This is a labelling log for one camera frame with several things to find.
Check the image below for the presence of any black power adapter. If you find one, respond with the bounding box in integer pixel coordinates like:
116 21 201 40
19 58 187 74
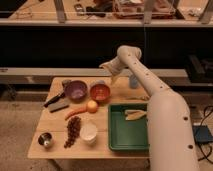
193 125 213 144

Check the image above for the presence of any orange fruit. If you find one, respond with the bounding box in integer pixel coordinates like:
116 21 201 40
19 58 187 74
86 100 98 113

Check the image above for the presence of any blue cup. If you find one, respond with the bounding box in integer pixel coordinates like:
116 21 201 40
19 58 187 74
129 75 139 89

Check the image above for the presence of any small grey cup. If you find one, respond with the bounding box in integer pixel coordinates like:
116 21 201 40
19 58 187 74
62 79 71 88

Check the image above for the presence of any orange carrot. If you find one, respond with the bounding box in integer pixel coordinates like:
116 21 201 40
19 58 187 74
65 107 87 120

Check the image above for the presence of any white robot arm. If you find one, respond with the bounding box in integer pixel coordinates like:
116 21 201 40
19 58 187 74
101 45 200 171

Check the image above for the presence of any wooden table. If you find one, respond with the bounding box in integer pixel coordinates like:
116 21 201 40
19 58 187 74
27 76 178 171

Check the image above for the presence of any purple bowl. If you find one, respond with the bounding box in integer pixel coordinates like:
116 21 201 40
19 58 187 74
64 80 88 101

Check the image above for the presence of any orange bowl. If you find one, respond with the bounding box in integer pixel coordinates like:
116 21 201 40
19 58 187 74
90 84 110 102

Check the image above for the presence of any small metal cup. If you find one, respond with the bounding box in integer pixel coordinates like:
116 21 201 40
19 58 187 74
38 132 53 148

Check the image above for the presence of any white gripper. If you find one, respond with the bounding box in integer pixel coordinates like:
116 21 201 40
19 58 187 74
99 59 121 84

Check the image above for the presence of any white cup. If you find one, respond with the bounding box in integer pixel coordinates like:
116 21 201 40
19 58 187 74
80 123 98 144

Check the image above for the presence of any green plastic tray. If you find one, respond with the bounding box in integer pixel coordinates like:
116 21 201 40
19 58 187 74
108 103 149 151

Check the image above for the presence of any bunch of dark grapes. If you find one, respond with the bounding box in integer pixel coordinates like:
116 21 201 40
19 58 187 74
64 116 81 148

